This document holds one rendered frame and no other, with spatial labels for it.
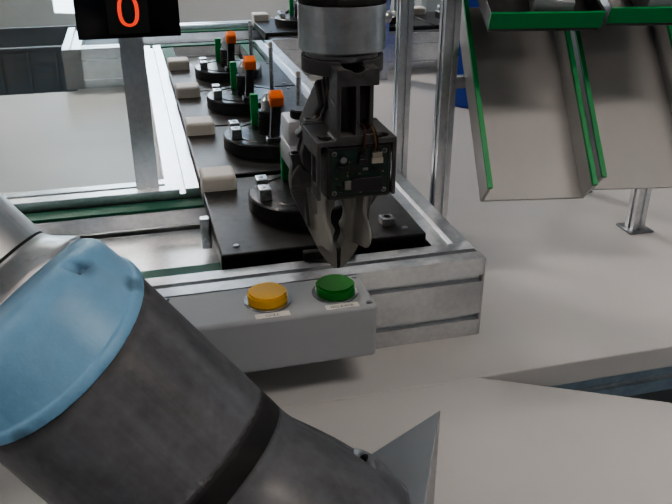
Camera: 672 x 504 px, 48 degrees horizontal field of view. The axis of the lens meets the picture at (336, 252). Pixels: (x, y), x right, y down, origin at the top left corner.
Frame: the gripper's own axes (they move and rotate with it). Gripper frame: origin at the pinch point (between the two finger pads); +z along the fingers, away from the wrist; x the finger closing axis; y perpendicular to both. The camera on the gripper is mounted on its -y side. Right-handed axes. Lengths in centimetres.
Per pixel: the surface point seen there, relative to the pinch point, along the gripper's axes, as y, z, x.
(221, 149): -46.4, 3.5, -6.1
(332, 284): 0.4, 3.4, -0.5
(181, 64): -103, 2, -8
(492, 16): -13.9, -19.9, 21.5
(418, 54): -139, 10, 60
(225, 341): 3.5, 6.5, -11.9
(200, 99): -77, 4, -6
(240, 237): -13.7, 3.6, -7.8
